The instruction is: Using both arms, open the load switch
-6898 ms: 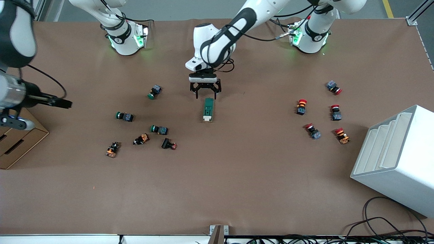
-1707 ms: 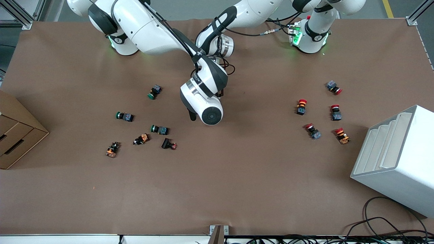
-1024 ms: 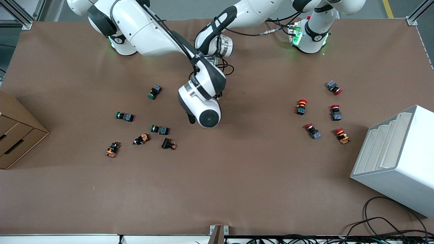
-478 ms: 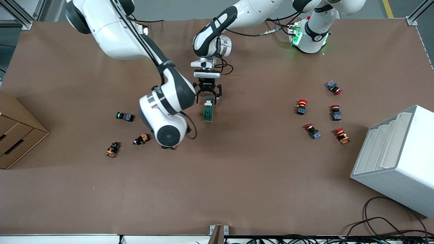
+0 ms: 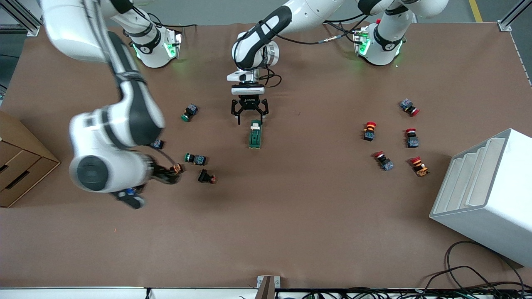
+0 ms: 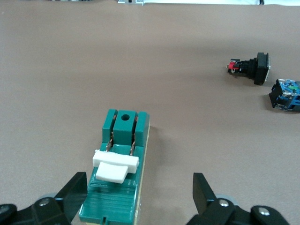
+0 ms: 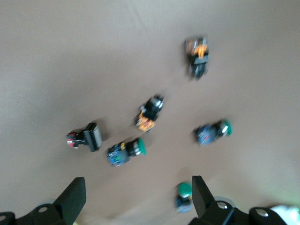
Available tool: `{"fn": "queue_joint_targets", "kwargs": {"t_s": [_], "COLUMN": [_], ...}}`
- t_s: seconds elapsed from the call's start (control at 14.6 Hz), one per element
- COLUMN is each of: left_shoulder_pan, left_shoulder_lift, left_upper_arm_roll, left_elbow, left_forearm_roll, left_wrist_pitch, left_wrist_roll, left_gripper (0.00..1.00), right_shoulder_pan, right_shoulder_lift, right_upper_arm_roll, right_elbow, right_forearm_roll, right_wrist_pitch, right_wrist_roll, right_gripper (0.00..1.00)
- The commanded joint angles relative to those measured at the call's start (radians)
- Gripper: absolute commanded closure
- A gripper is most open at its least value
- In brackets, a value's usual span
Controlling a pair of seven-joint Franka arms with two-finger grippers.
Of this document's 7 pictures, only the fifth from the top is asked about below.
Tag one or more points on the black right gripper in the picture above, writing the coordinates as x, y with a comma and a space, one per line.
160, 174

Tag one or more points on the green pushbutton blue contact block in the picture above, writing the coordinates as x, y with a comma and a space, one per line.
157, 144
190, 112
195, 158

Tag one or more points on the red mushroom button orange block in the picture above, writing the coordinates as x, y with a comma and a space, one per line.
419, 166
369, 131

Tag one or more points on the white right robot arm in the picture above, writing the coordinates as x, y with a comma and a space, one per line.
133, 108

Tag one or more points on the brown cardboard box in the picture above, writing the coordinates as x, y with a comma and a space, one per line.
20, 162

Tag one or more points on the aluminium frame profile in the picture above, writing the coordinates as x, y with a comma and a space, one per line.
513, 16
20, 20

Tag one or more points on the black pushbutton red contact block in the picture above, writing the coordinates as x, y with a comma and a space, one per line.
207, 177

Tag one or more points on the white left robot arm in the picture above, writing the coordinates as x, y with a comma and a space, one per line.
291, 16

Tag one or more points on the green load switch white lever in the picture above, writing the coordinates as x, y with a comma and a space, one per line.
255, 137

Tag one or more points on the black pushbutton orange contact block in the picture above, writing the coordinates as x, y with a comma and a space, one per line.
177, 168

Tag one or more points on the red mushroom button blue block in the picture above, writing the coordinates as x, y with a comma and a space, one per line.
409, 107
412, 138
383, 160

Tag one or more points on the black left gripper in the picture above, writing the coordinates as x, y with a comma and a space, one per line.
249, 102

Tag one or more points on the white slotted sorting rack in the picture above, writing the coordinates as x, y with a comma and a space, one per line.
494, 207

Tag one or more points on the metal table edge bracket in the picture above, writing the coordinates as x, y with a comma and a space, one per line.
268, 287

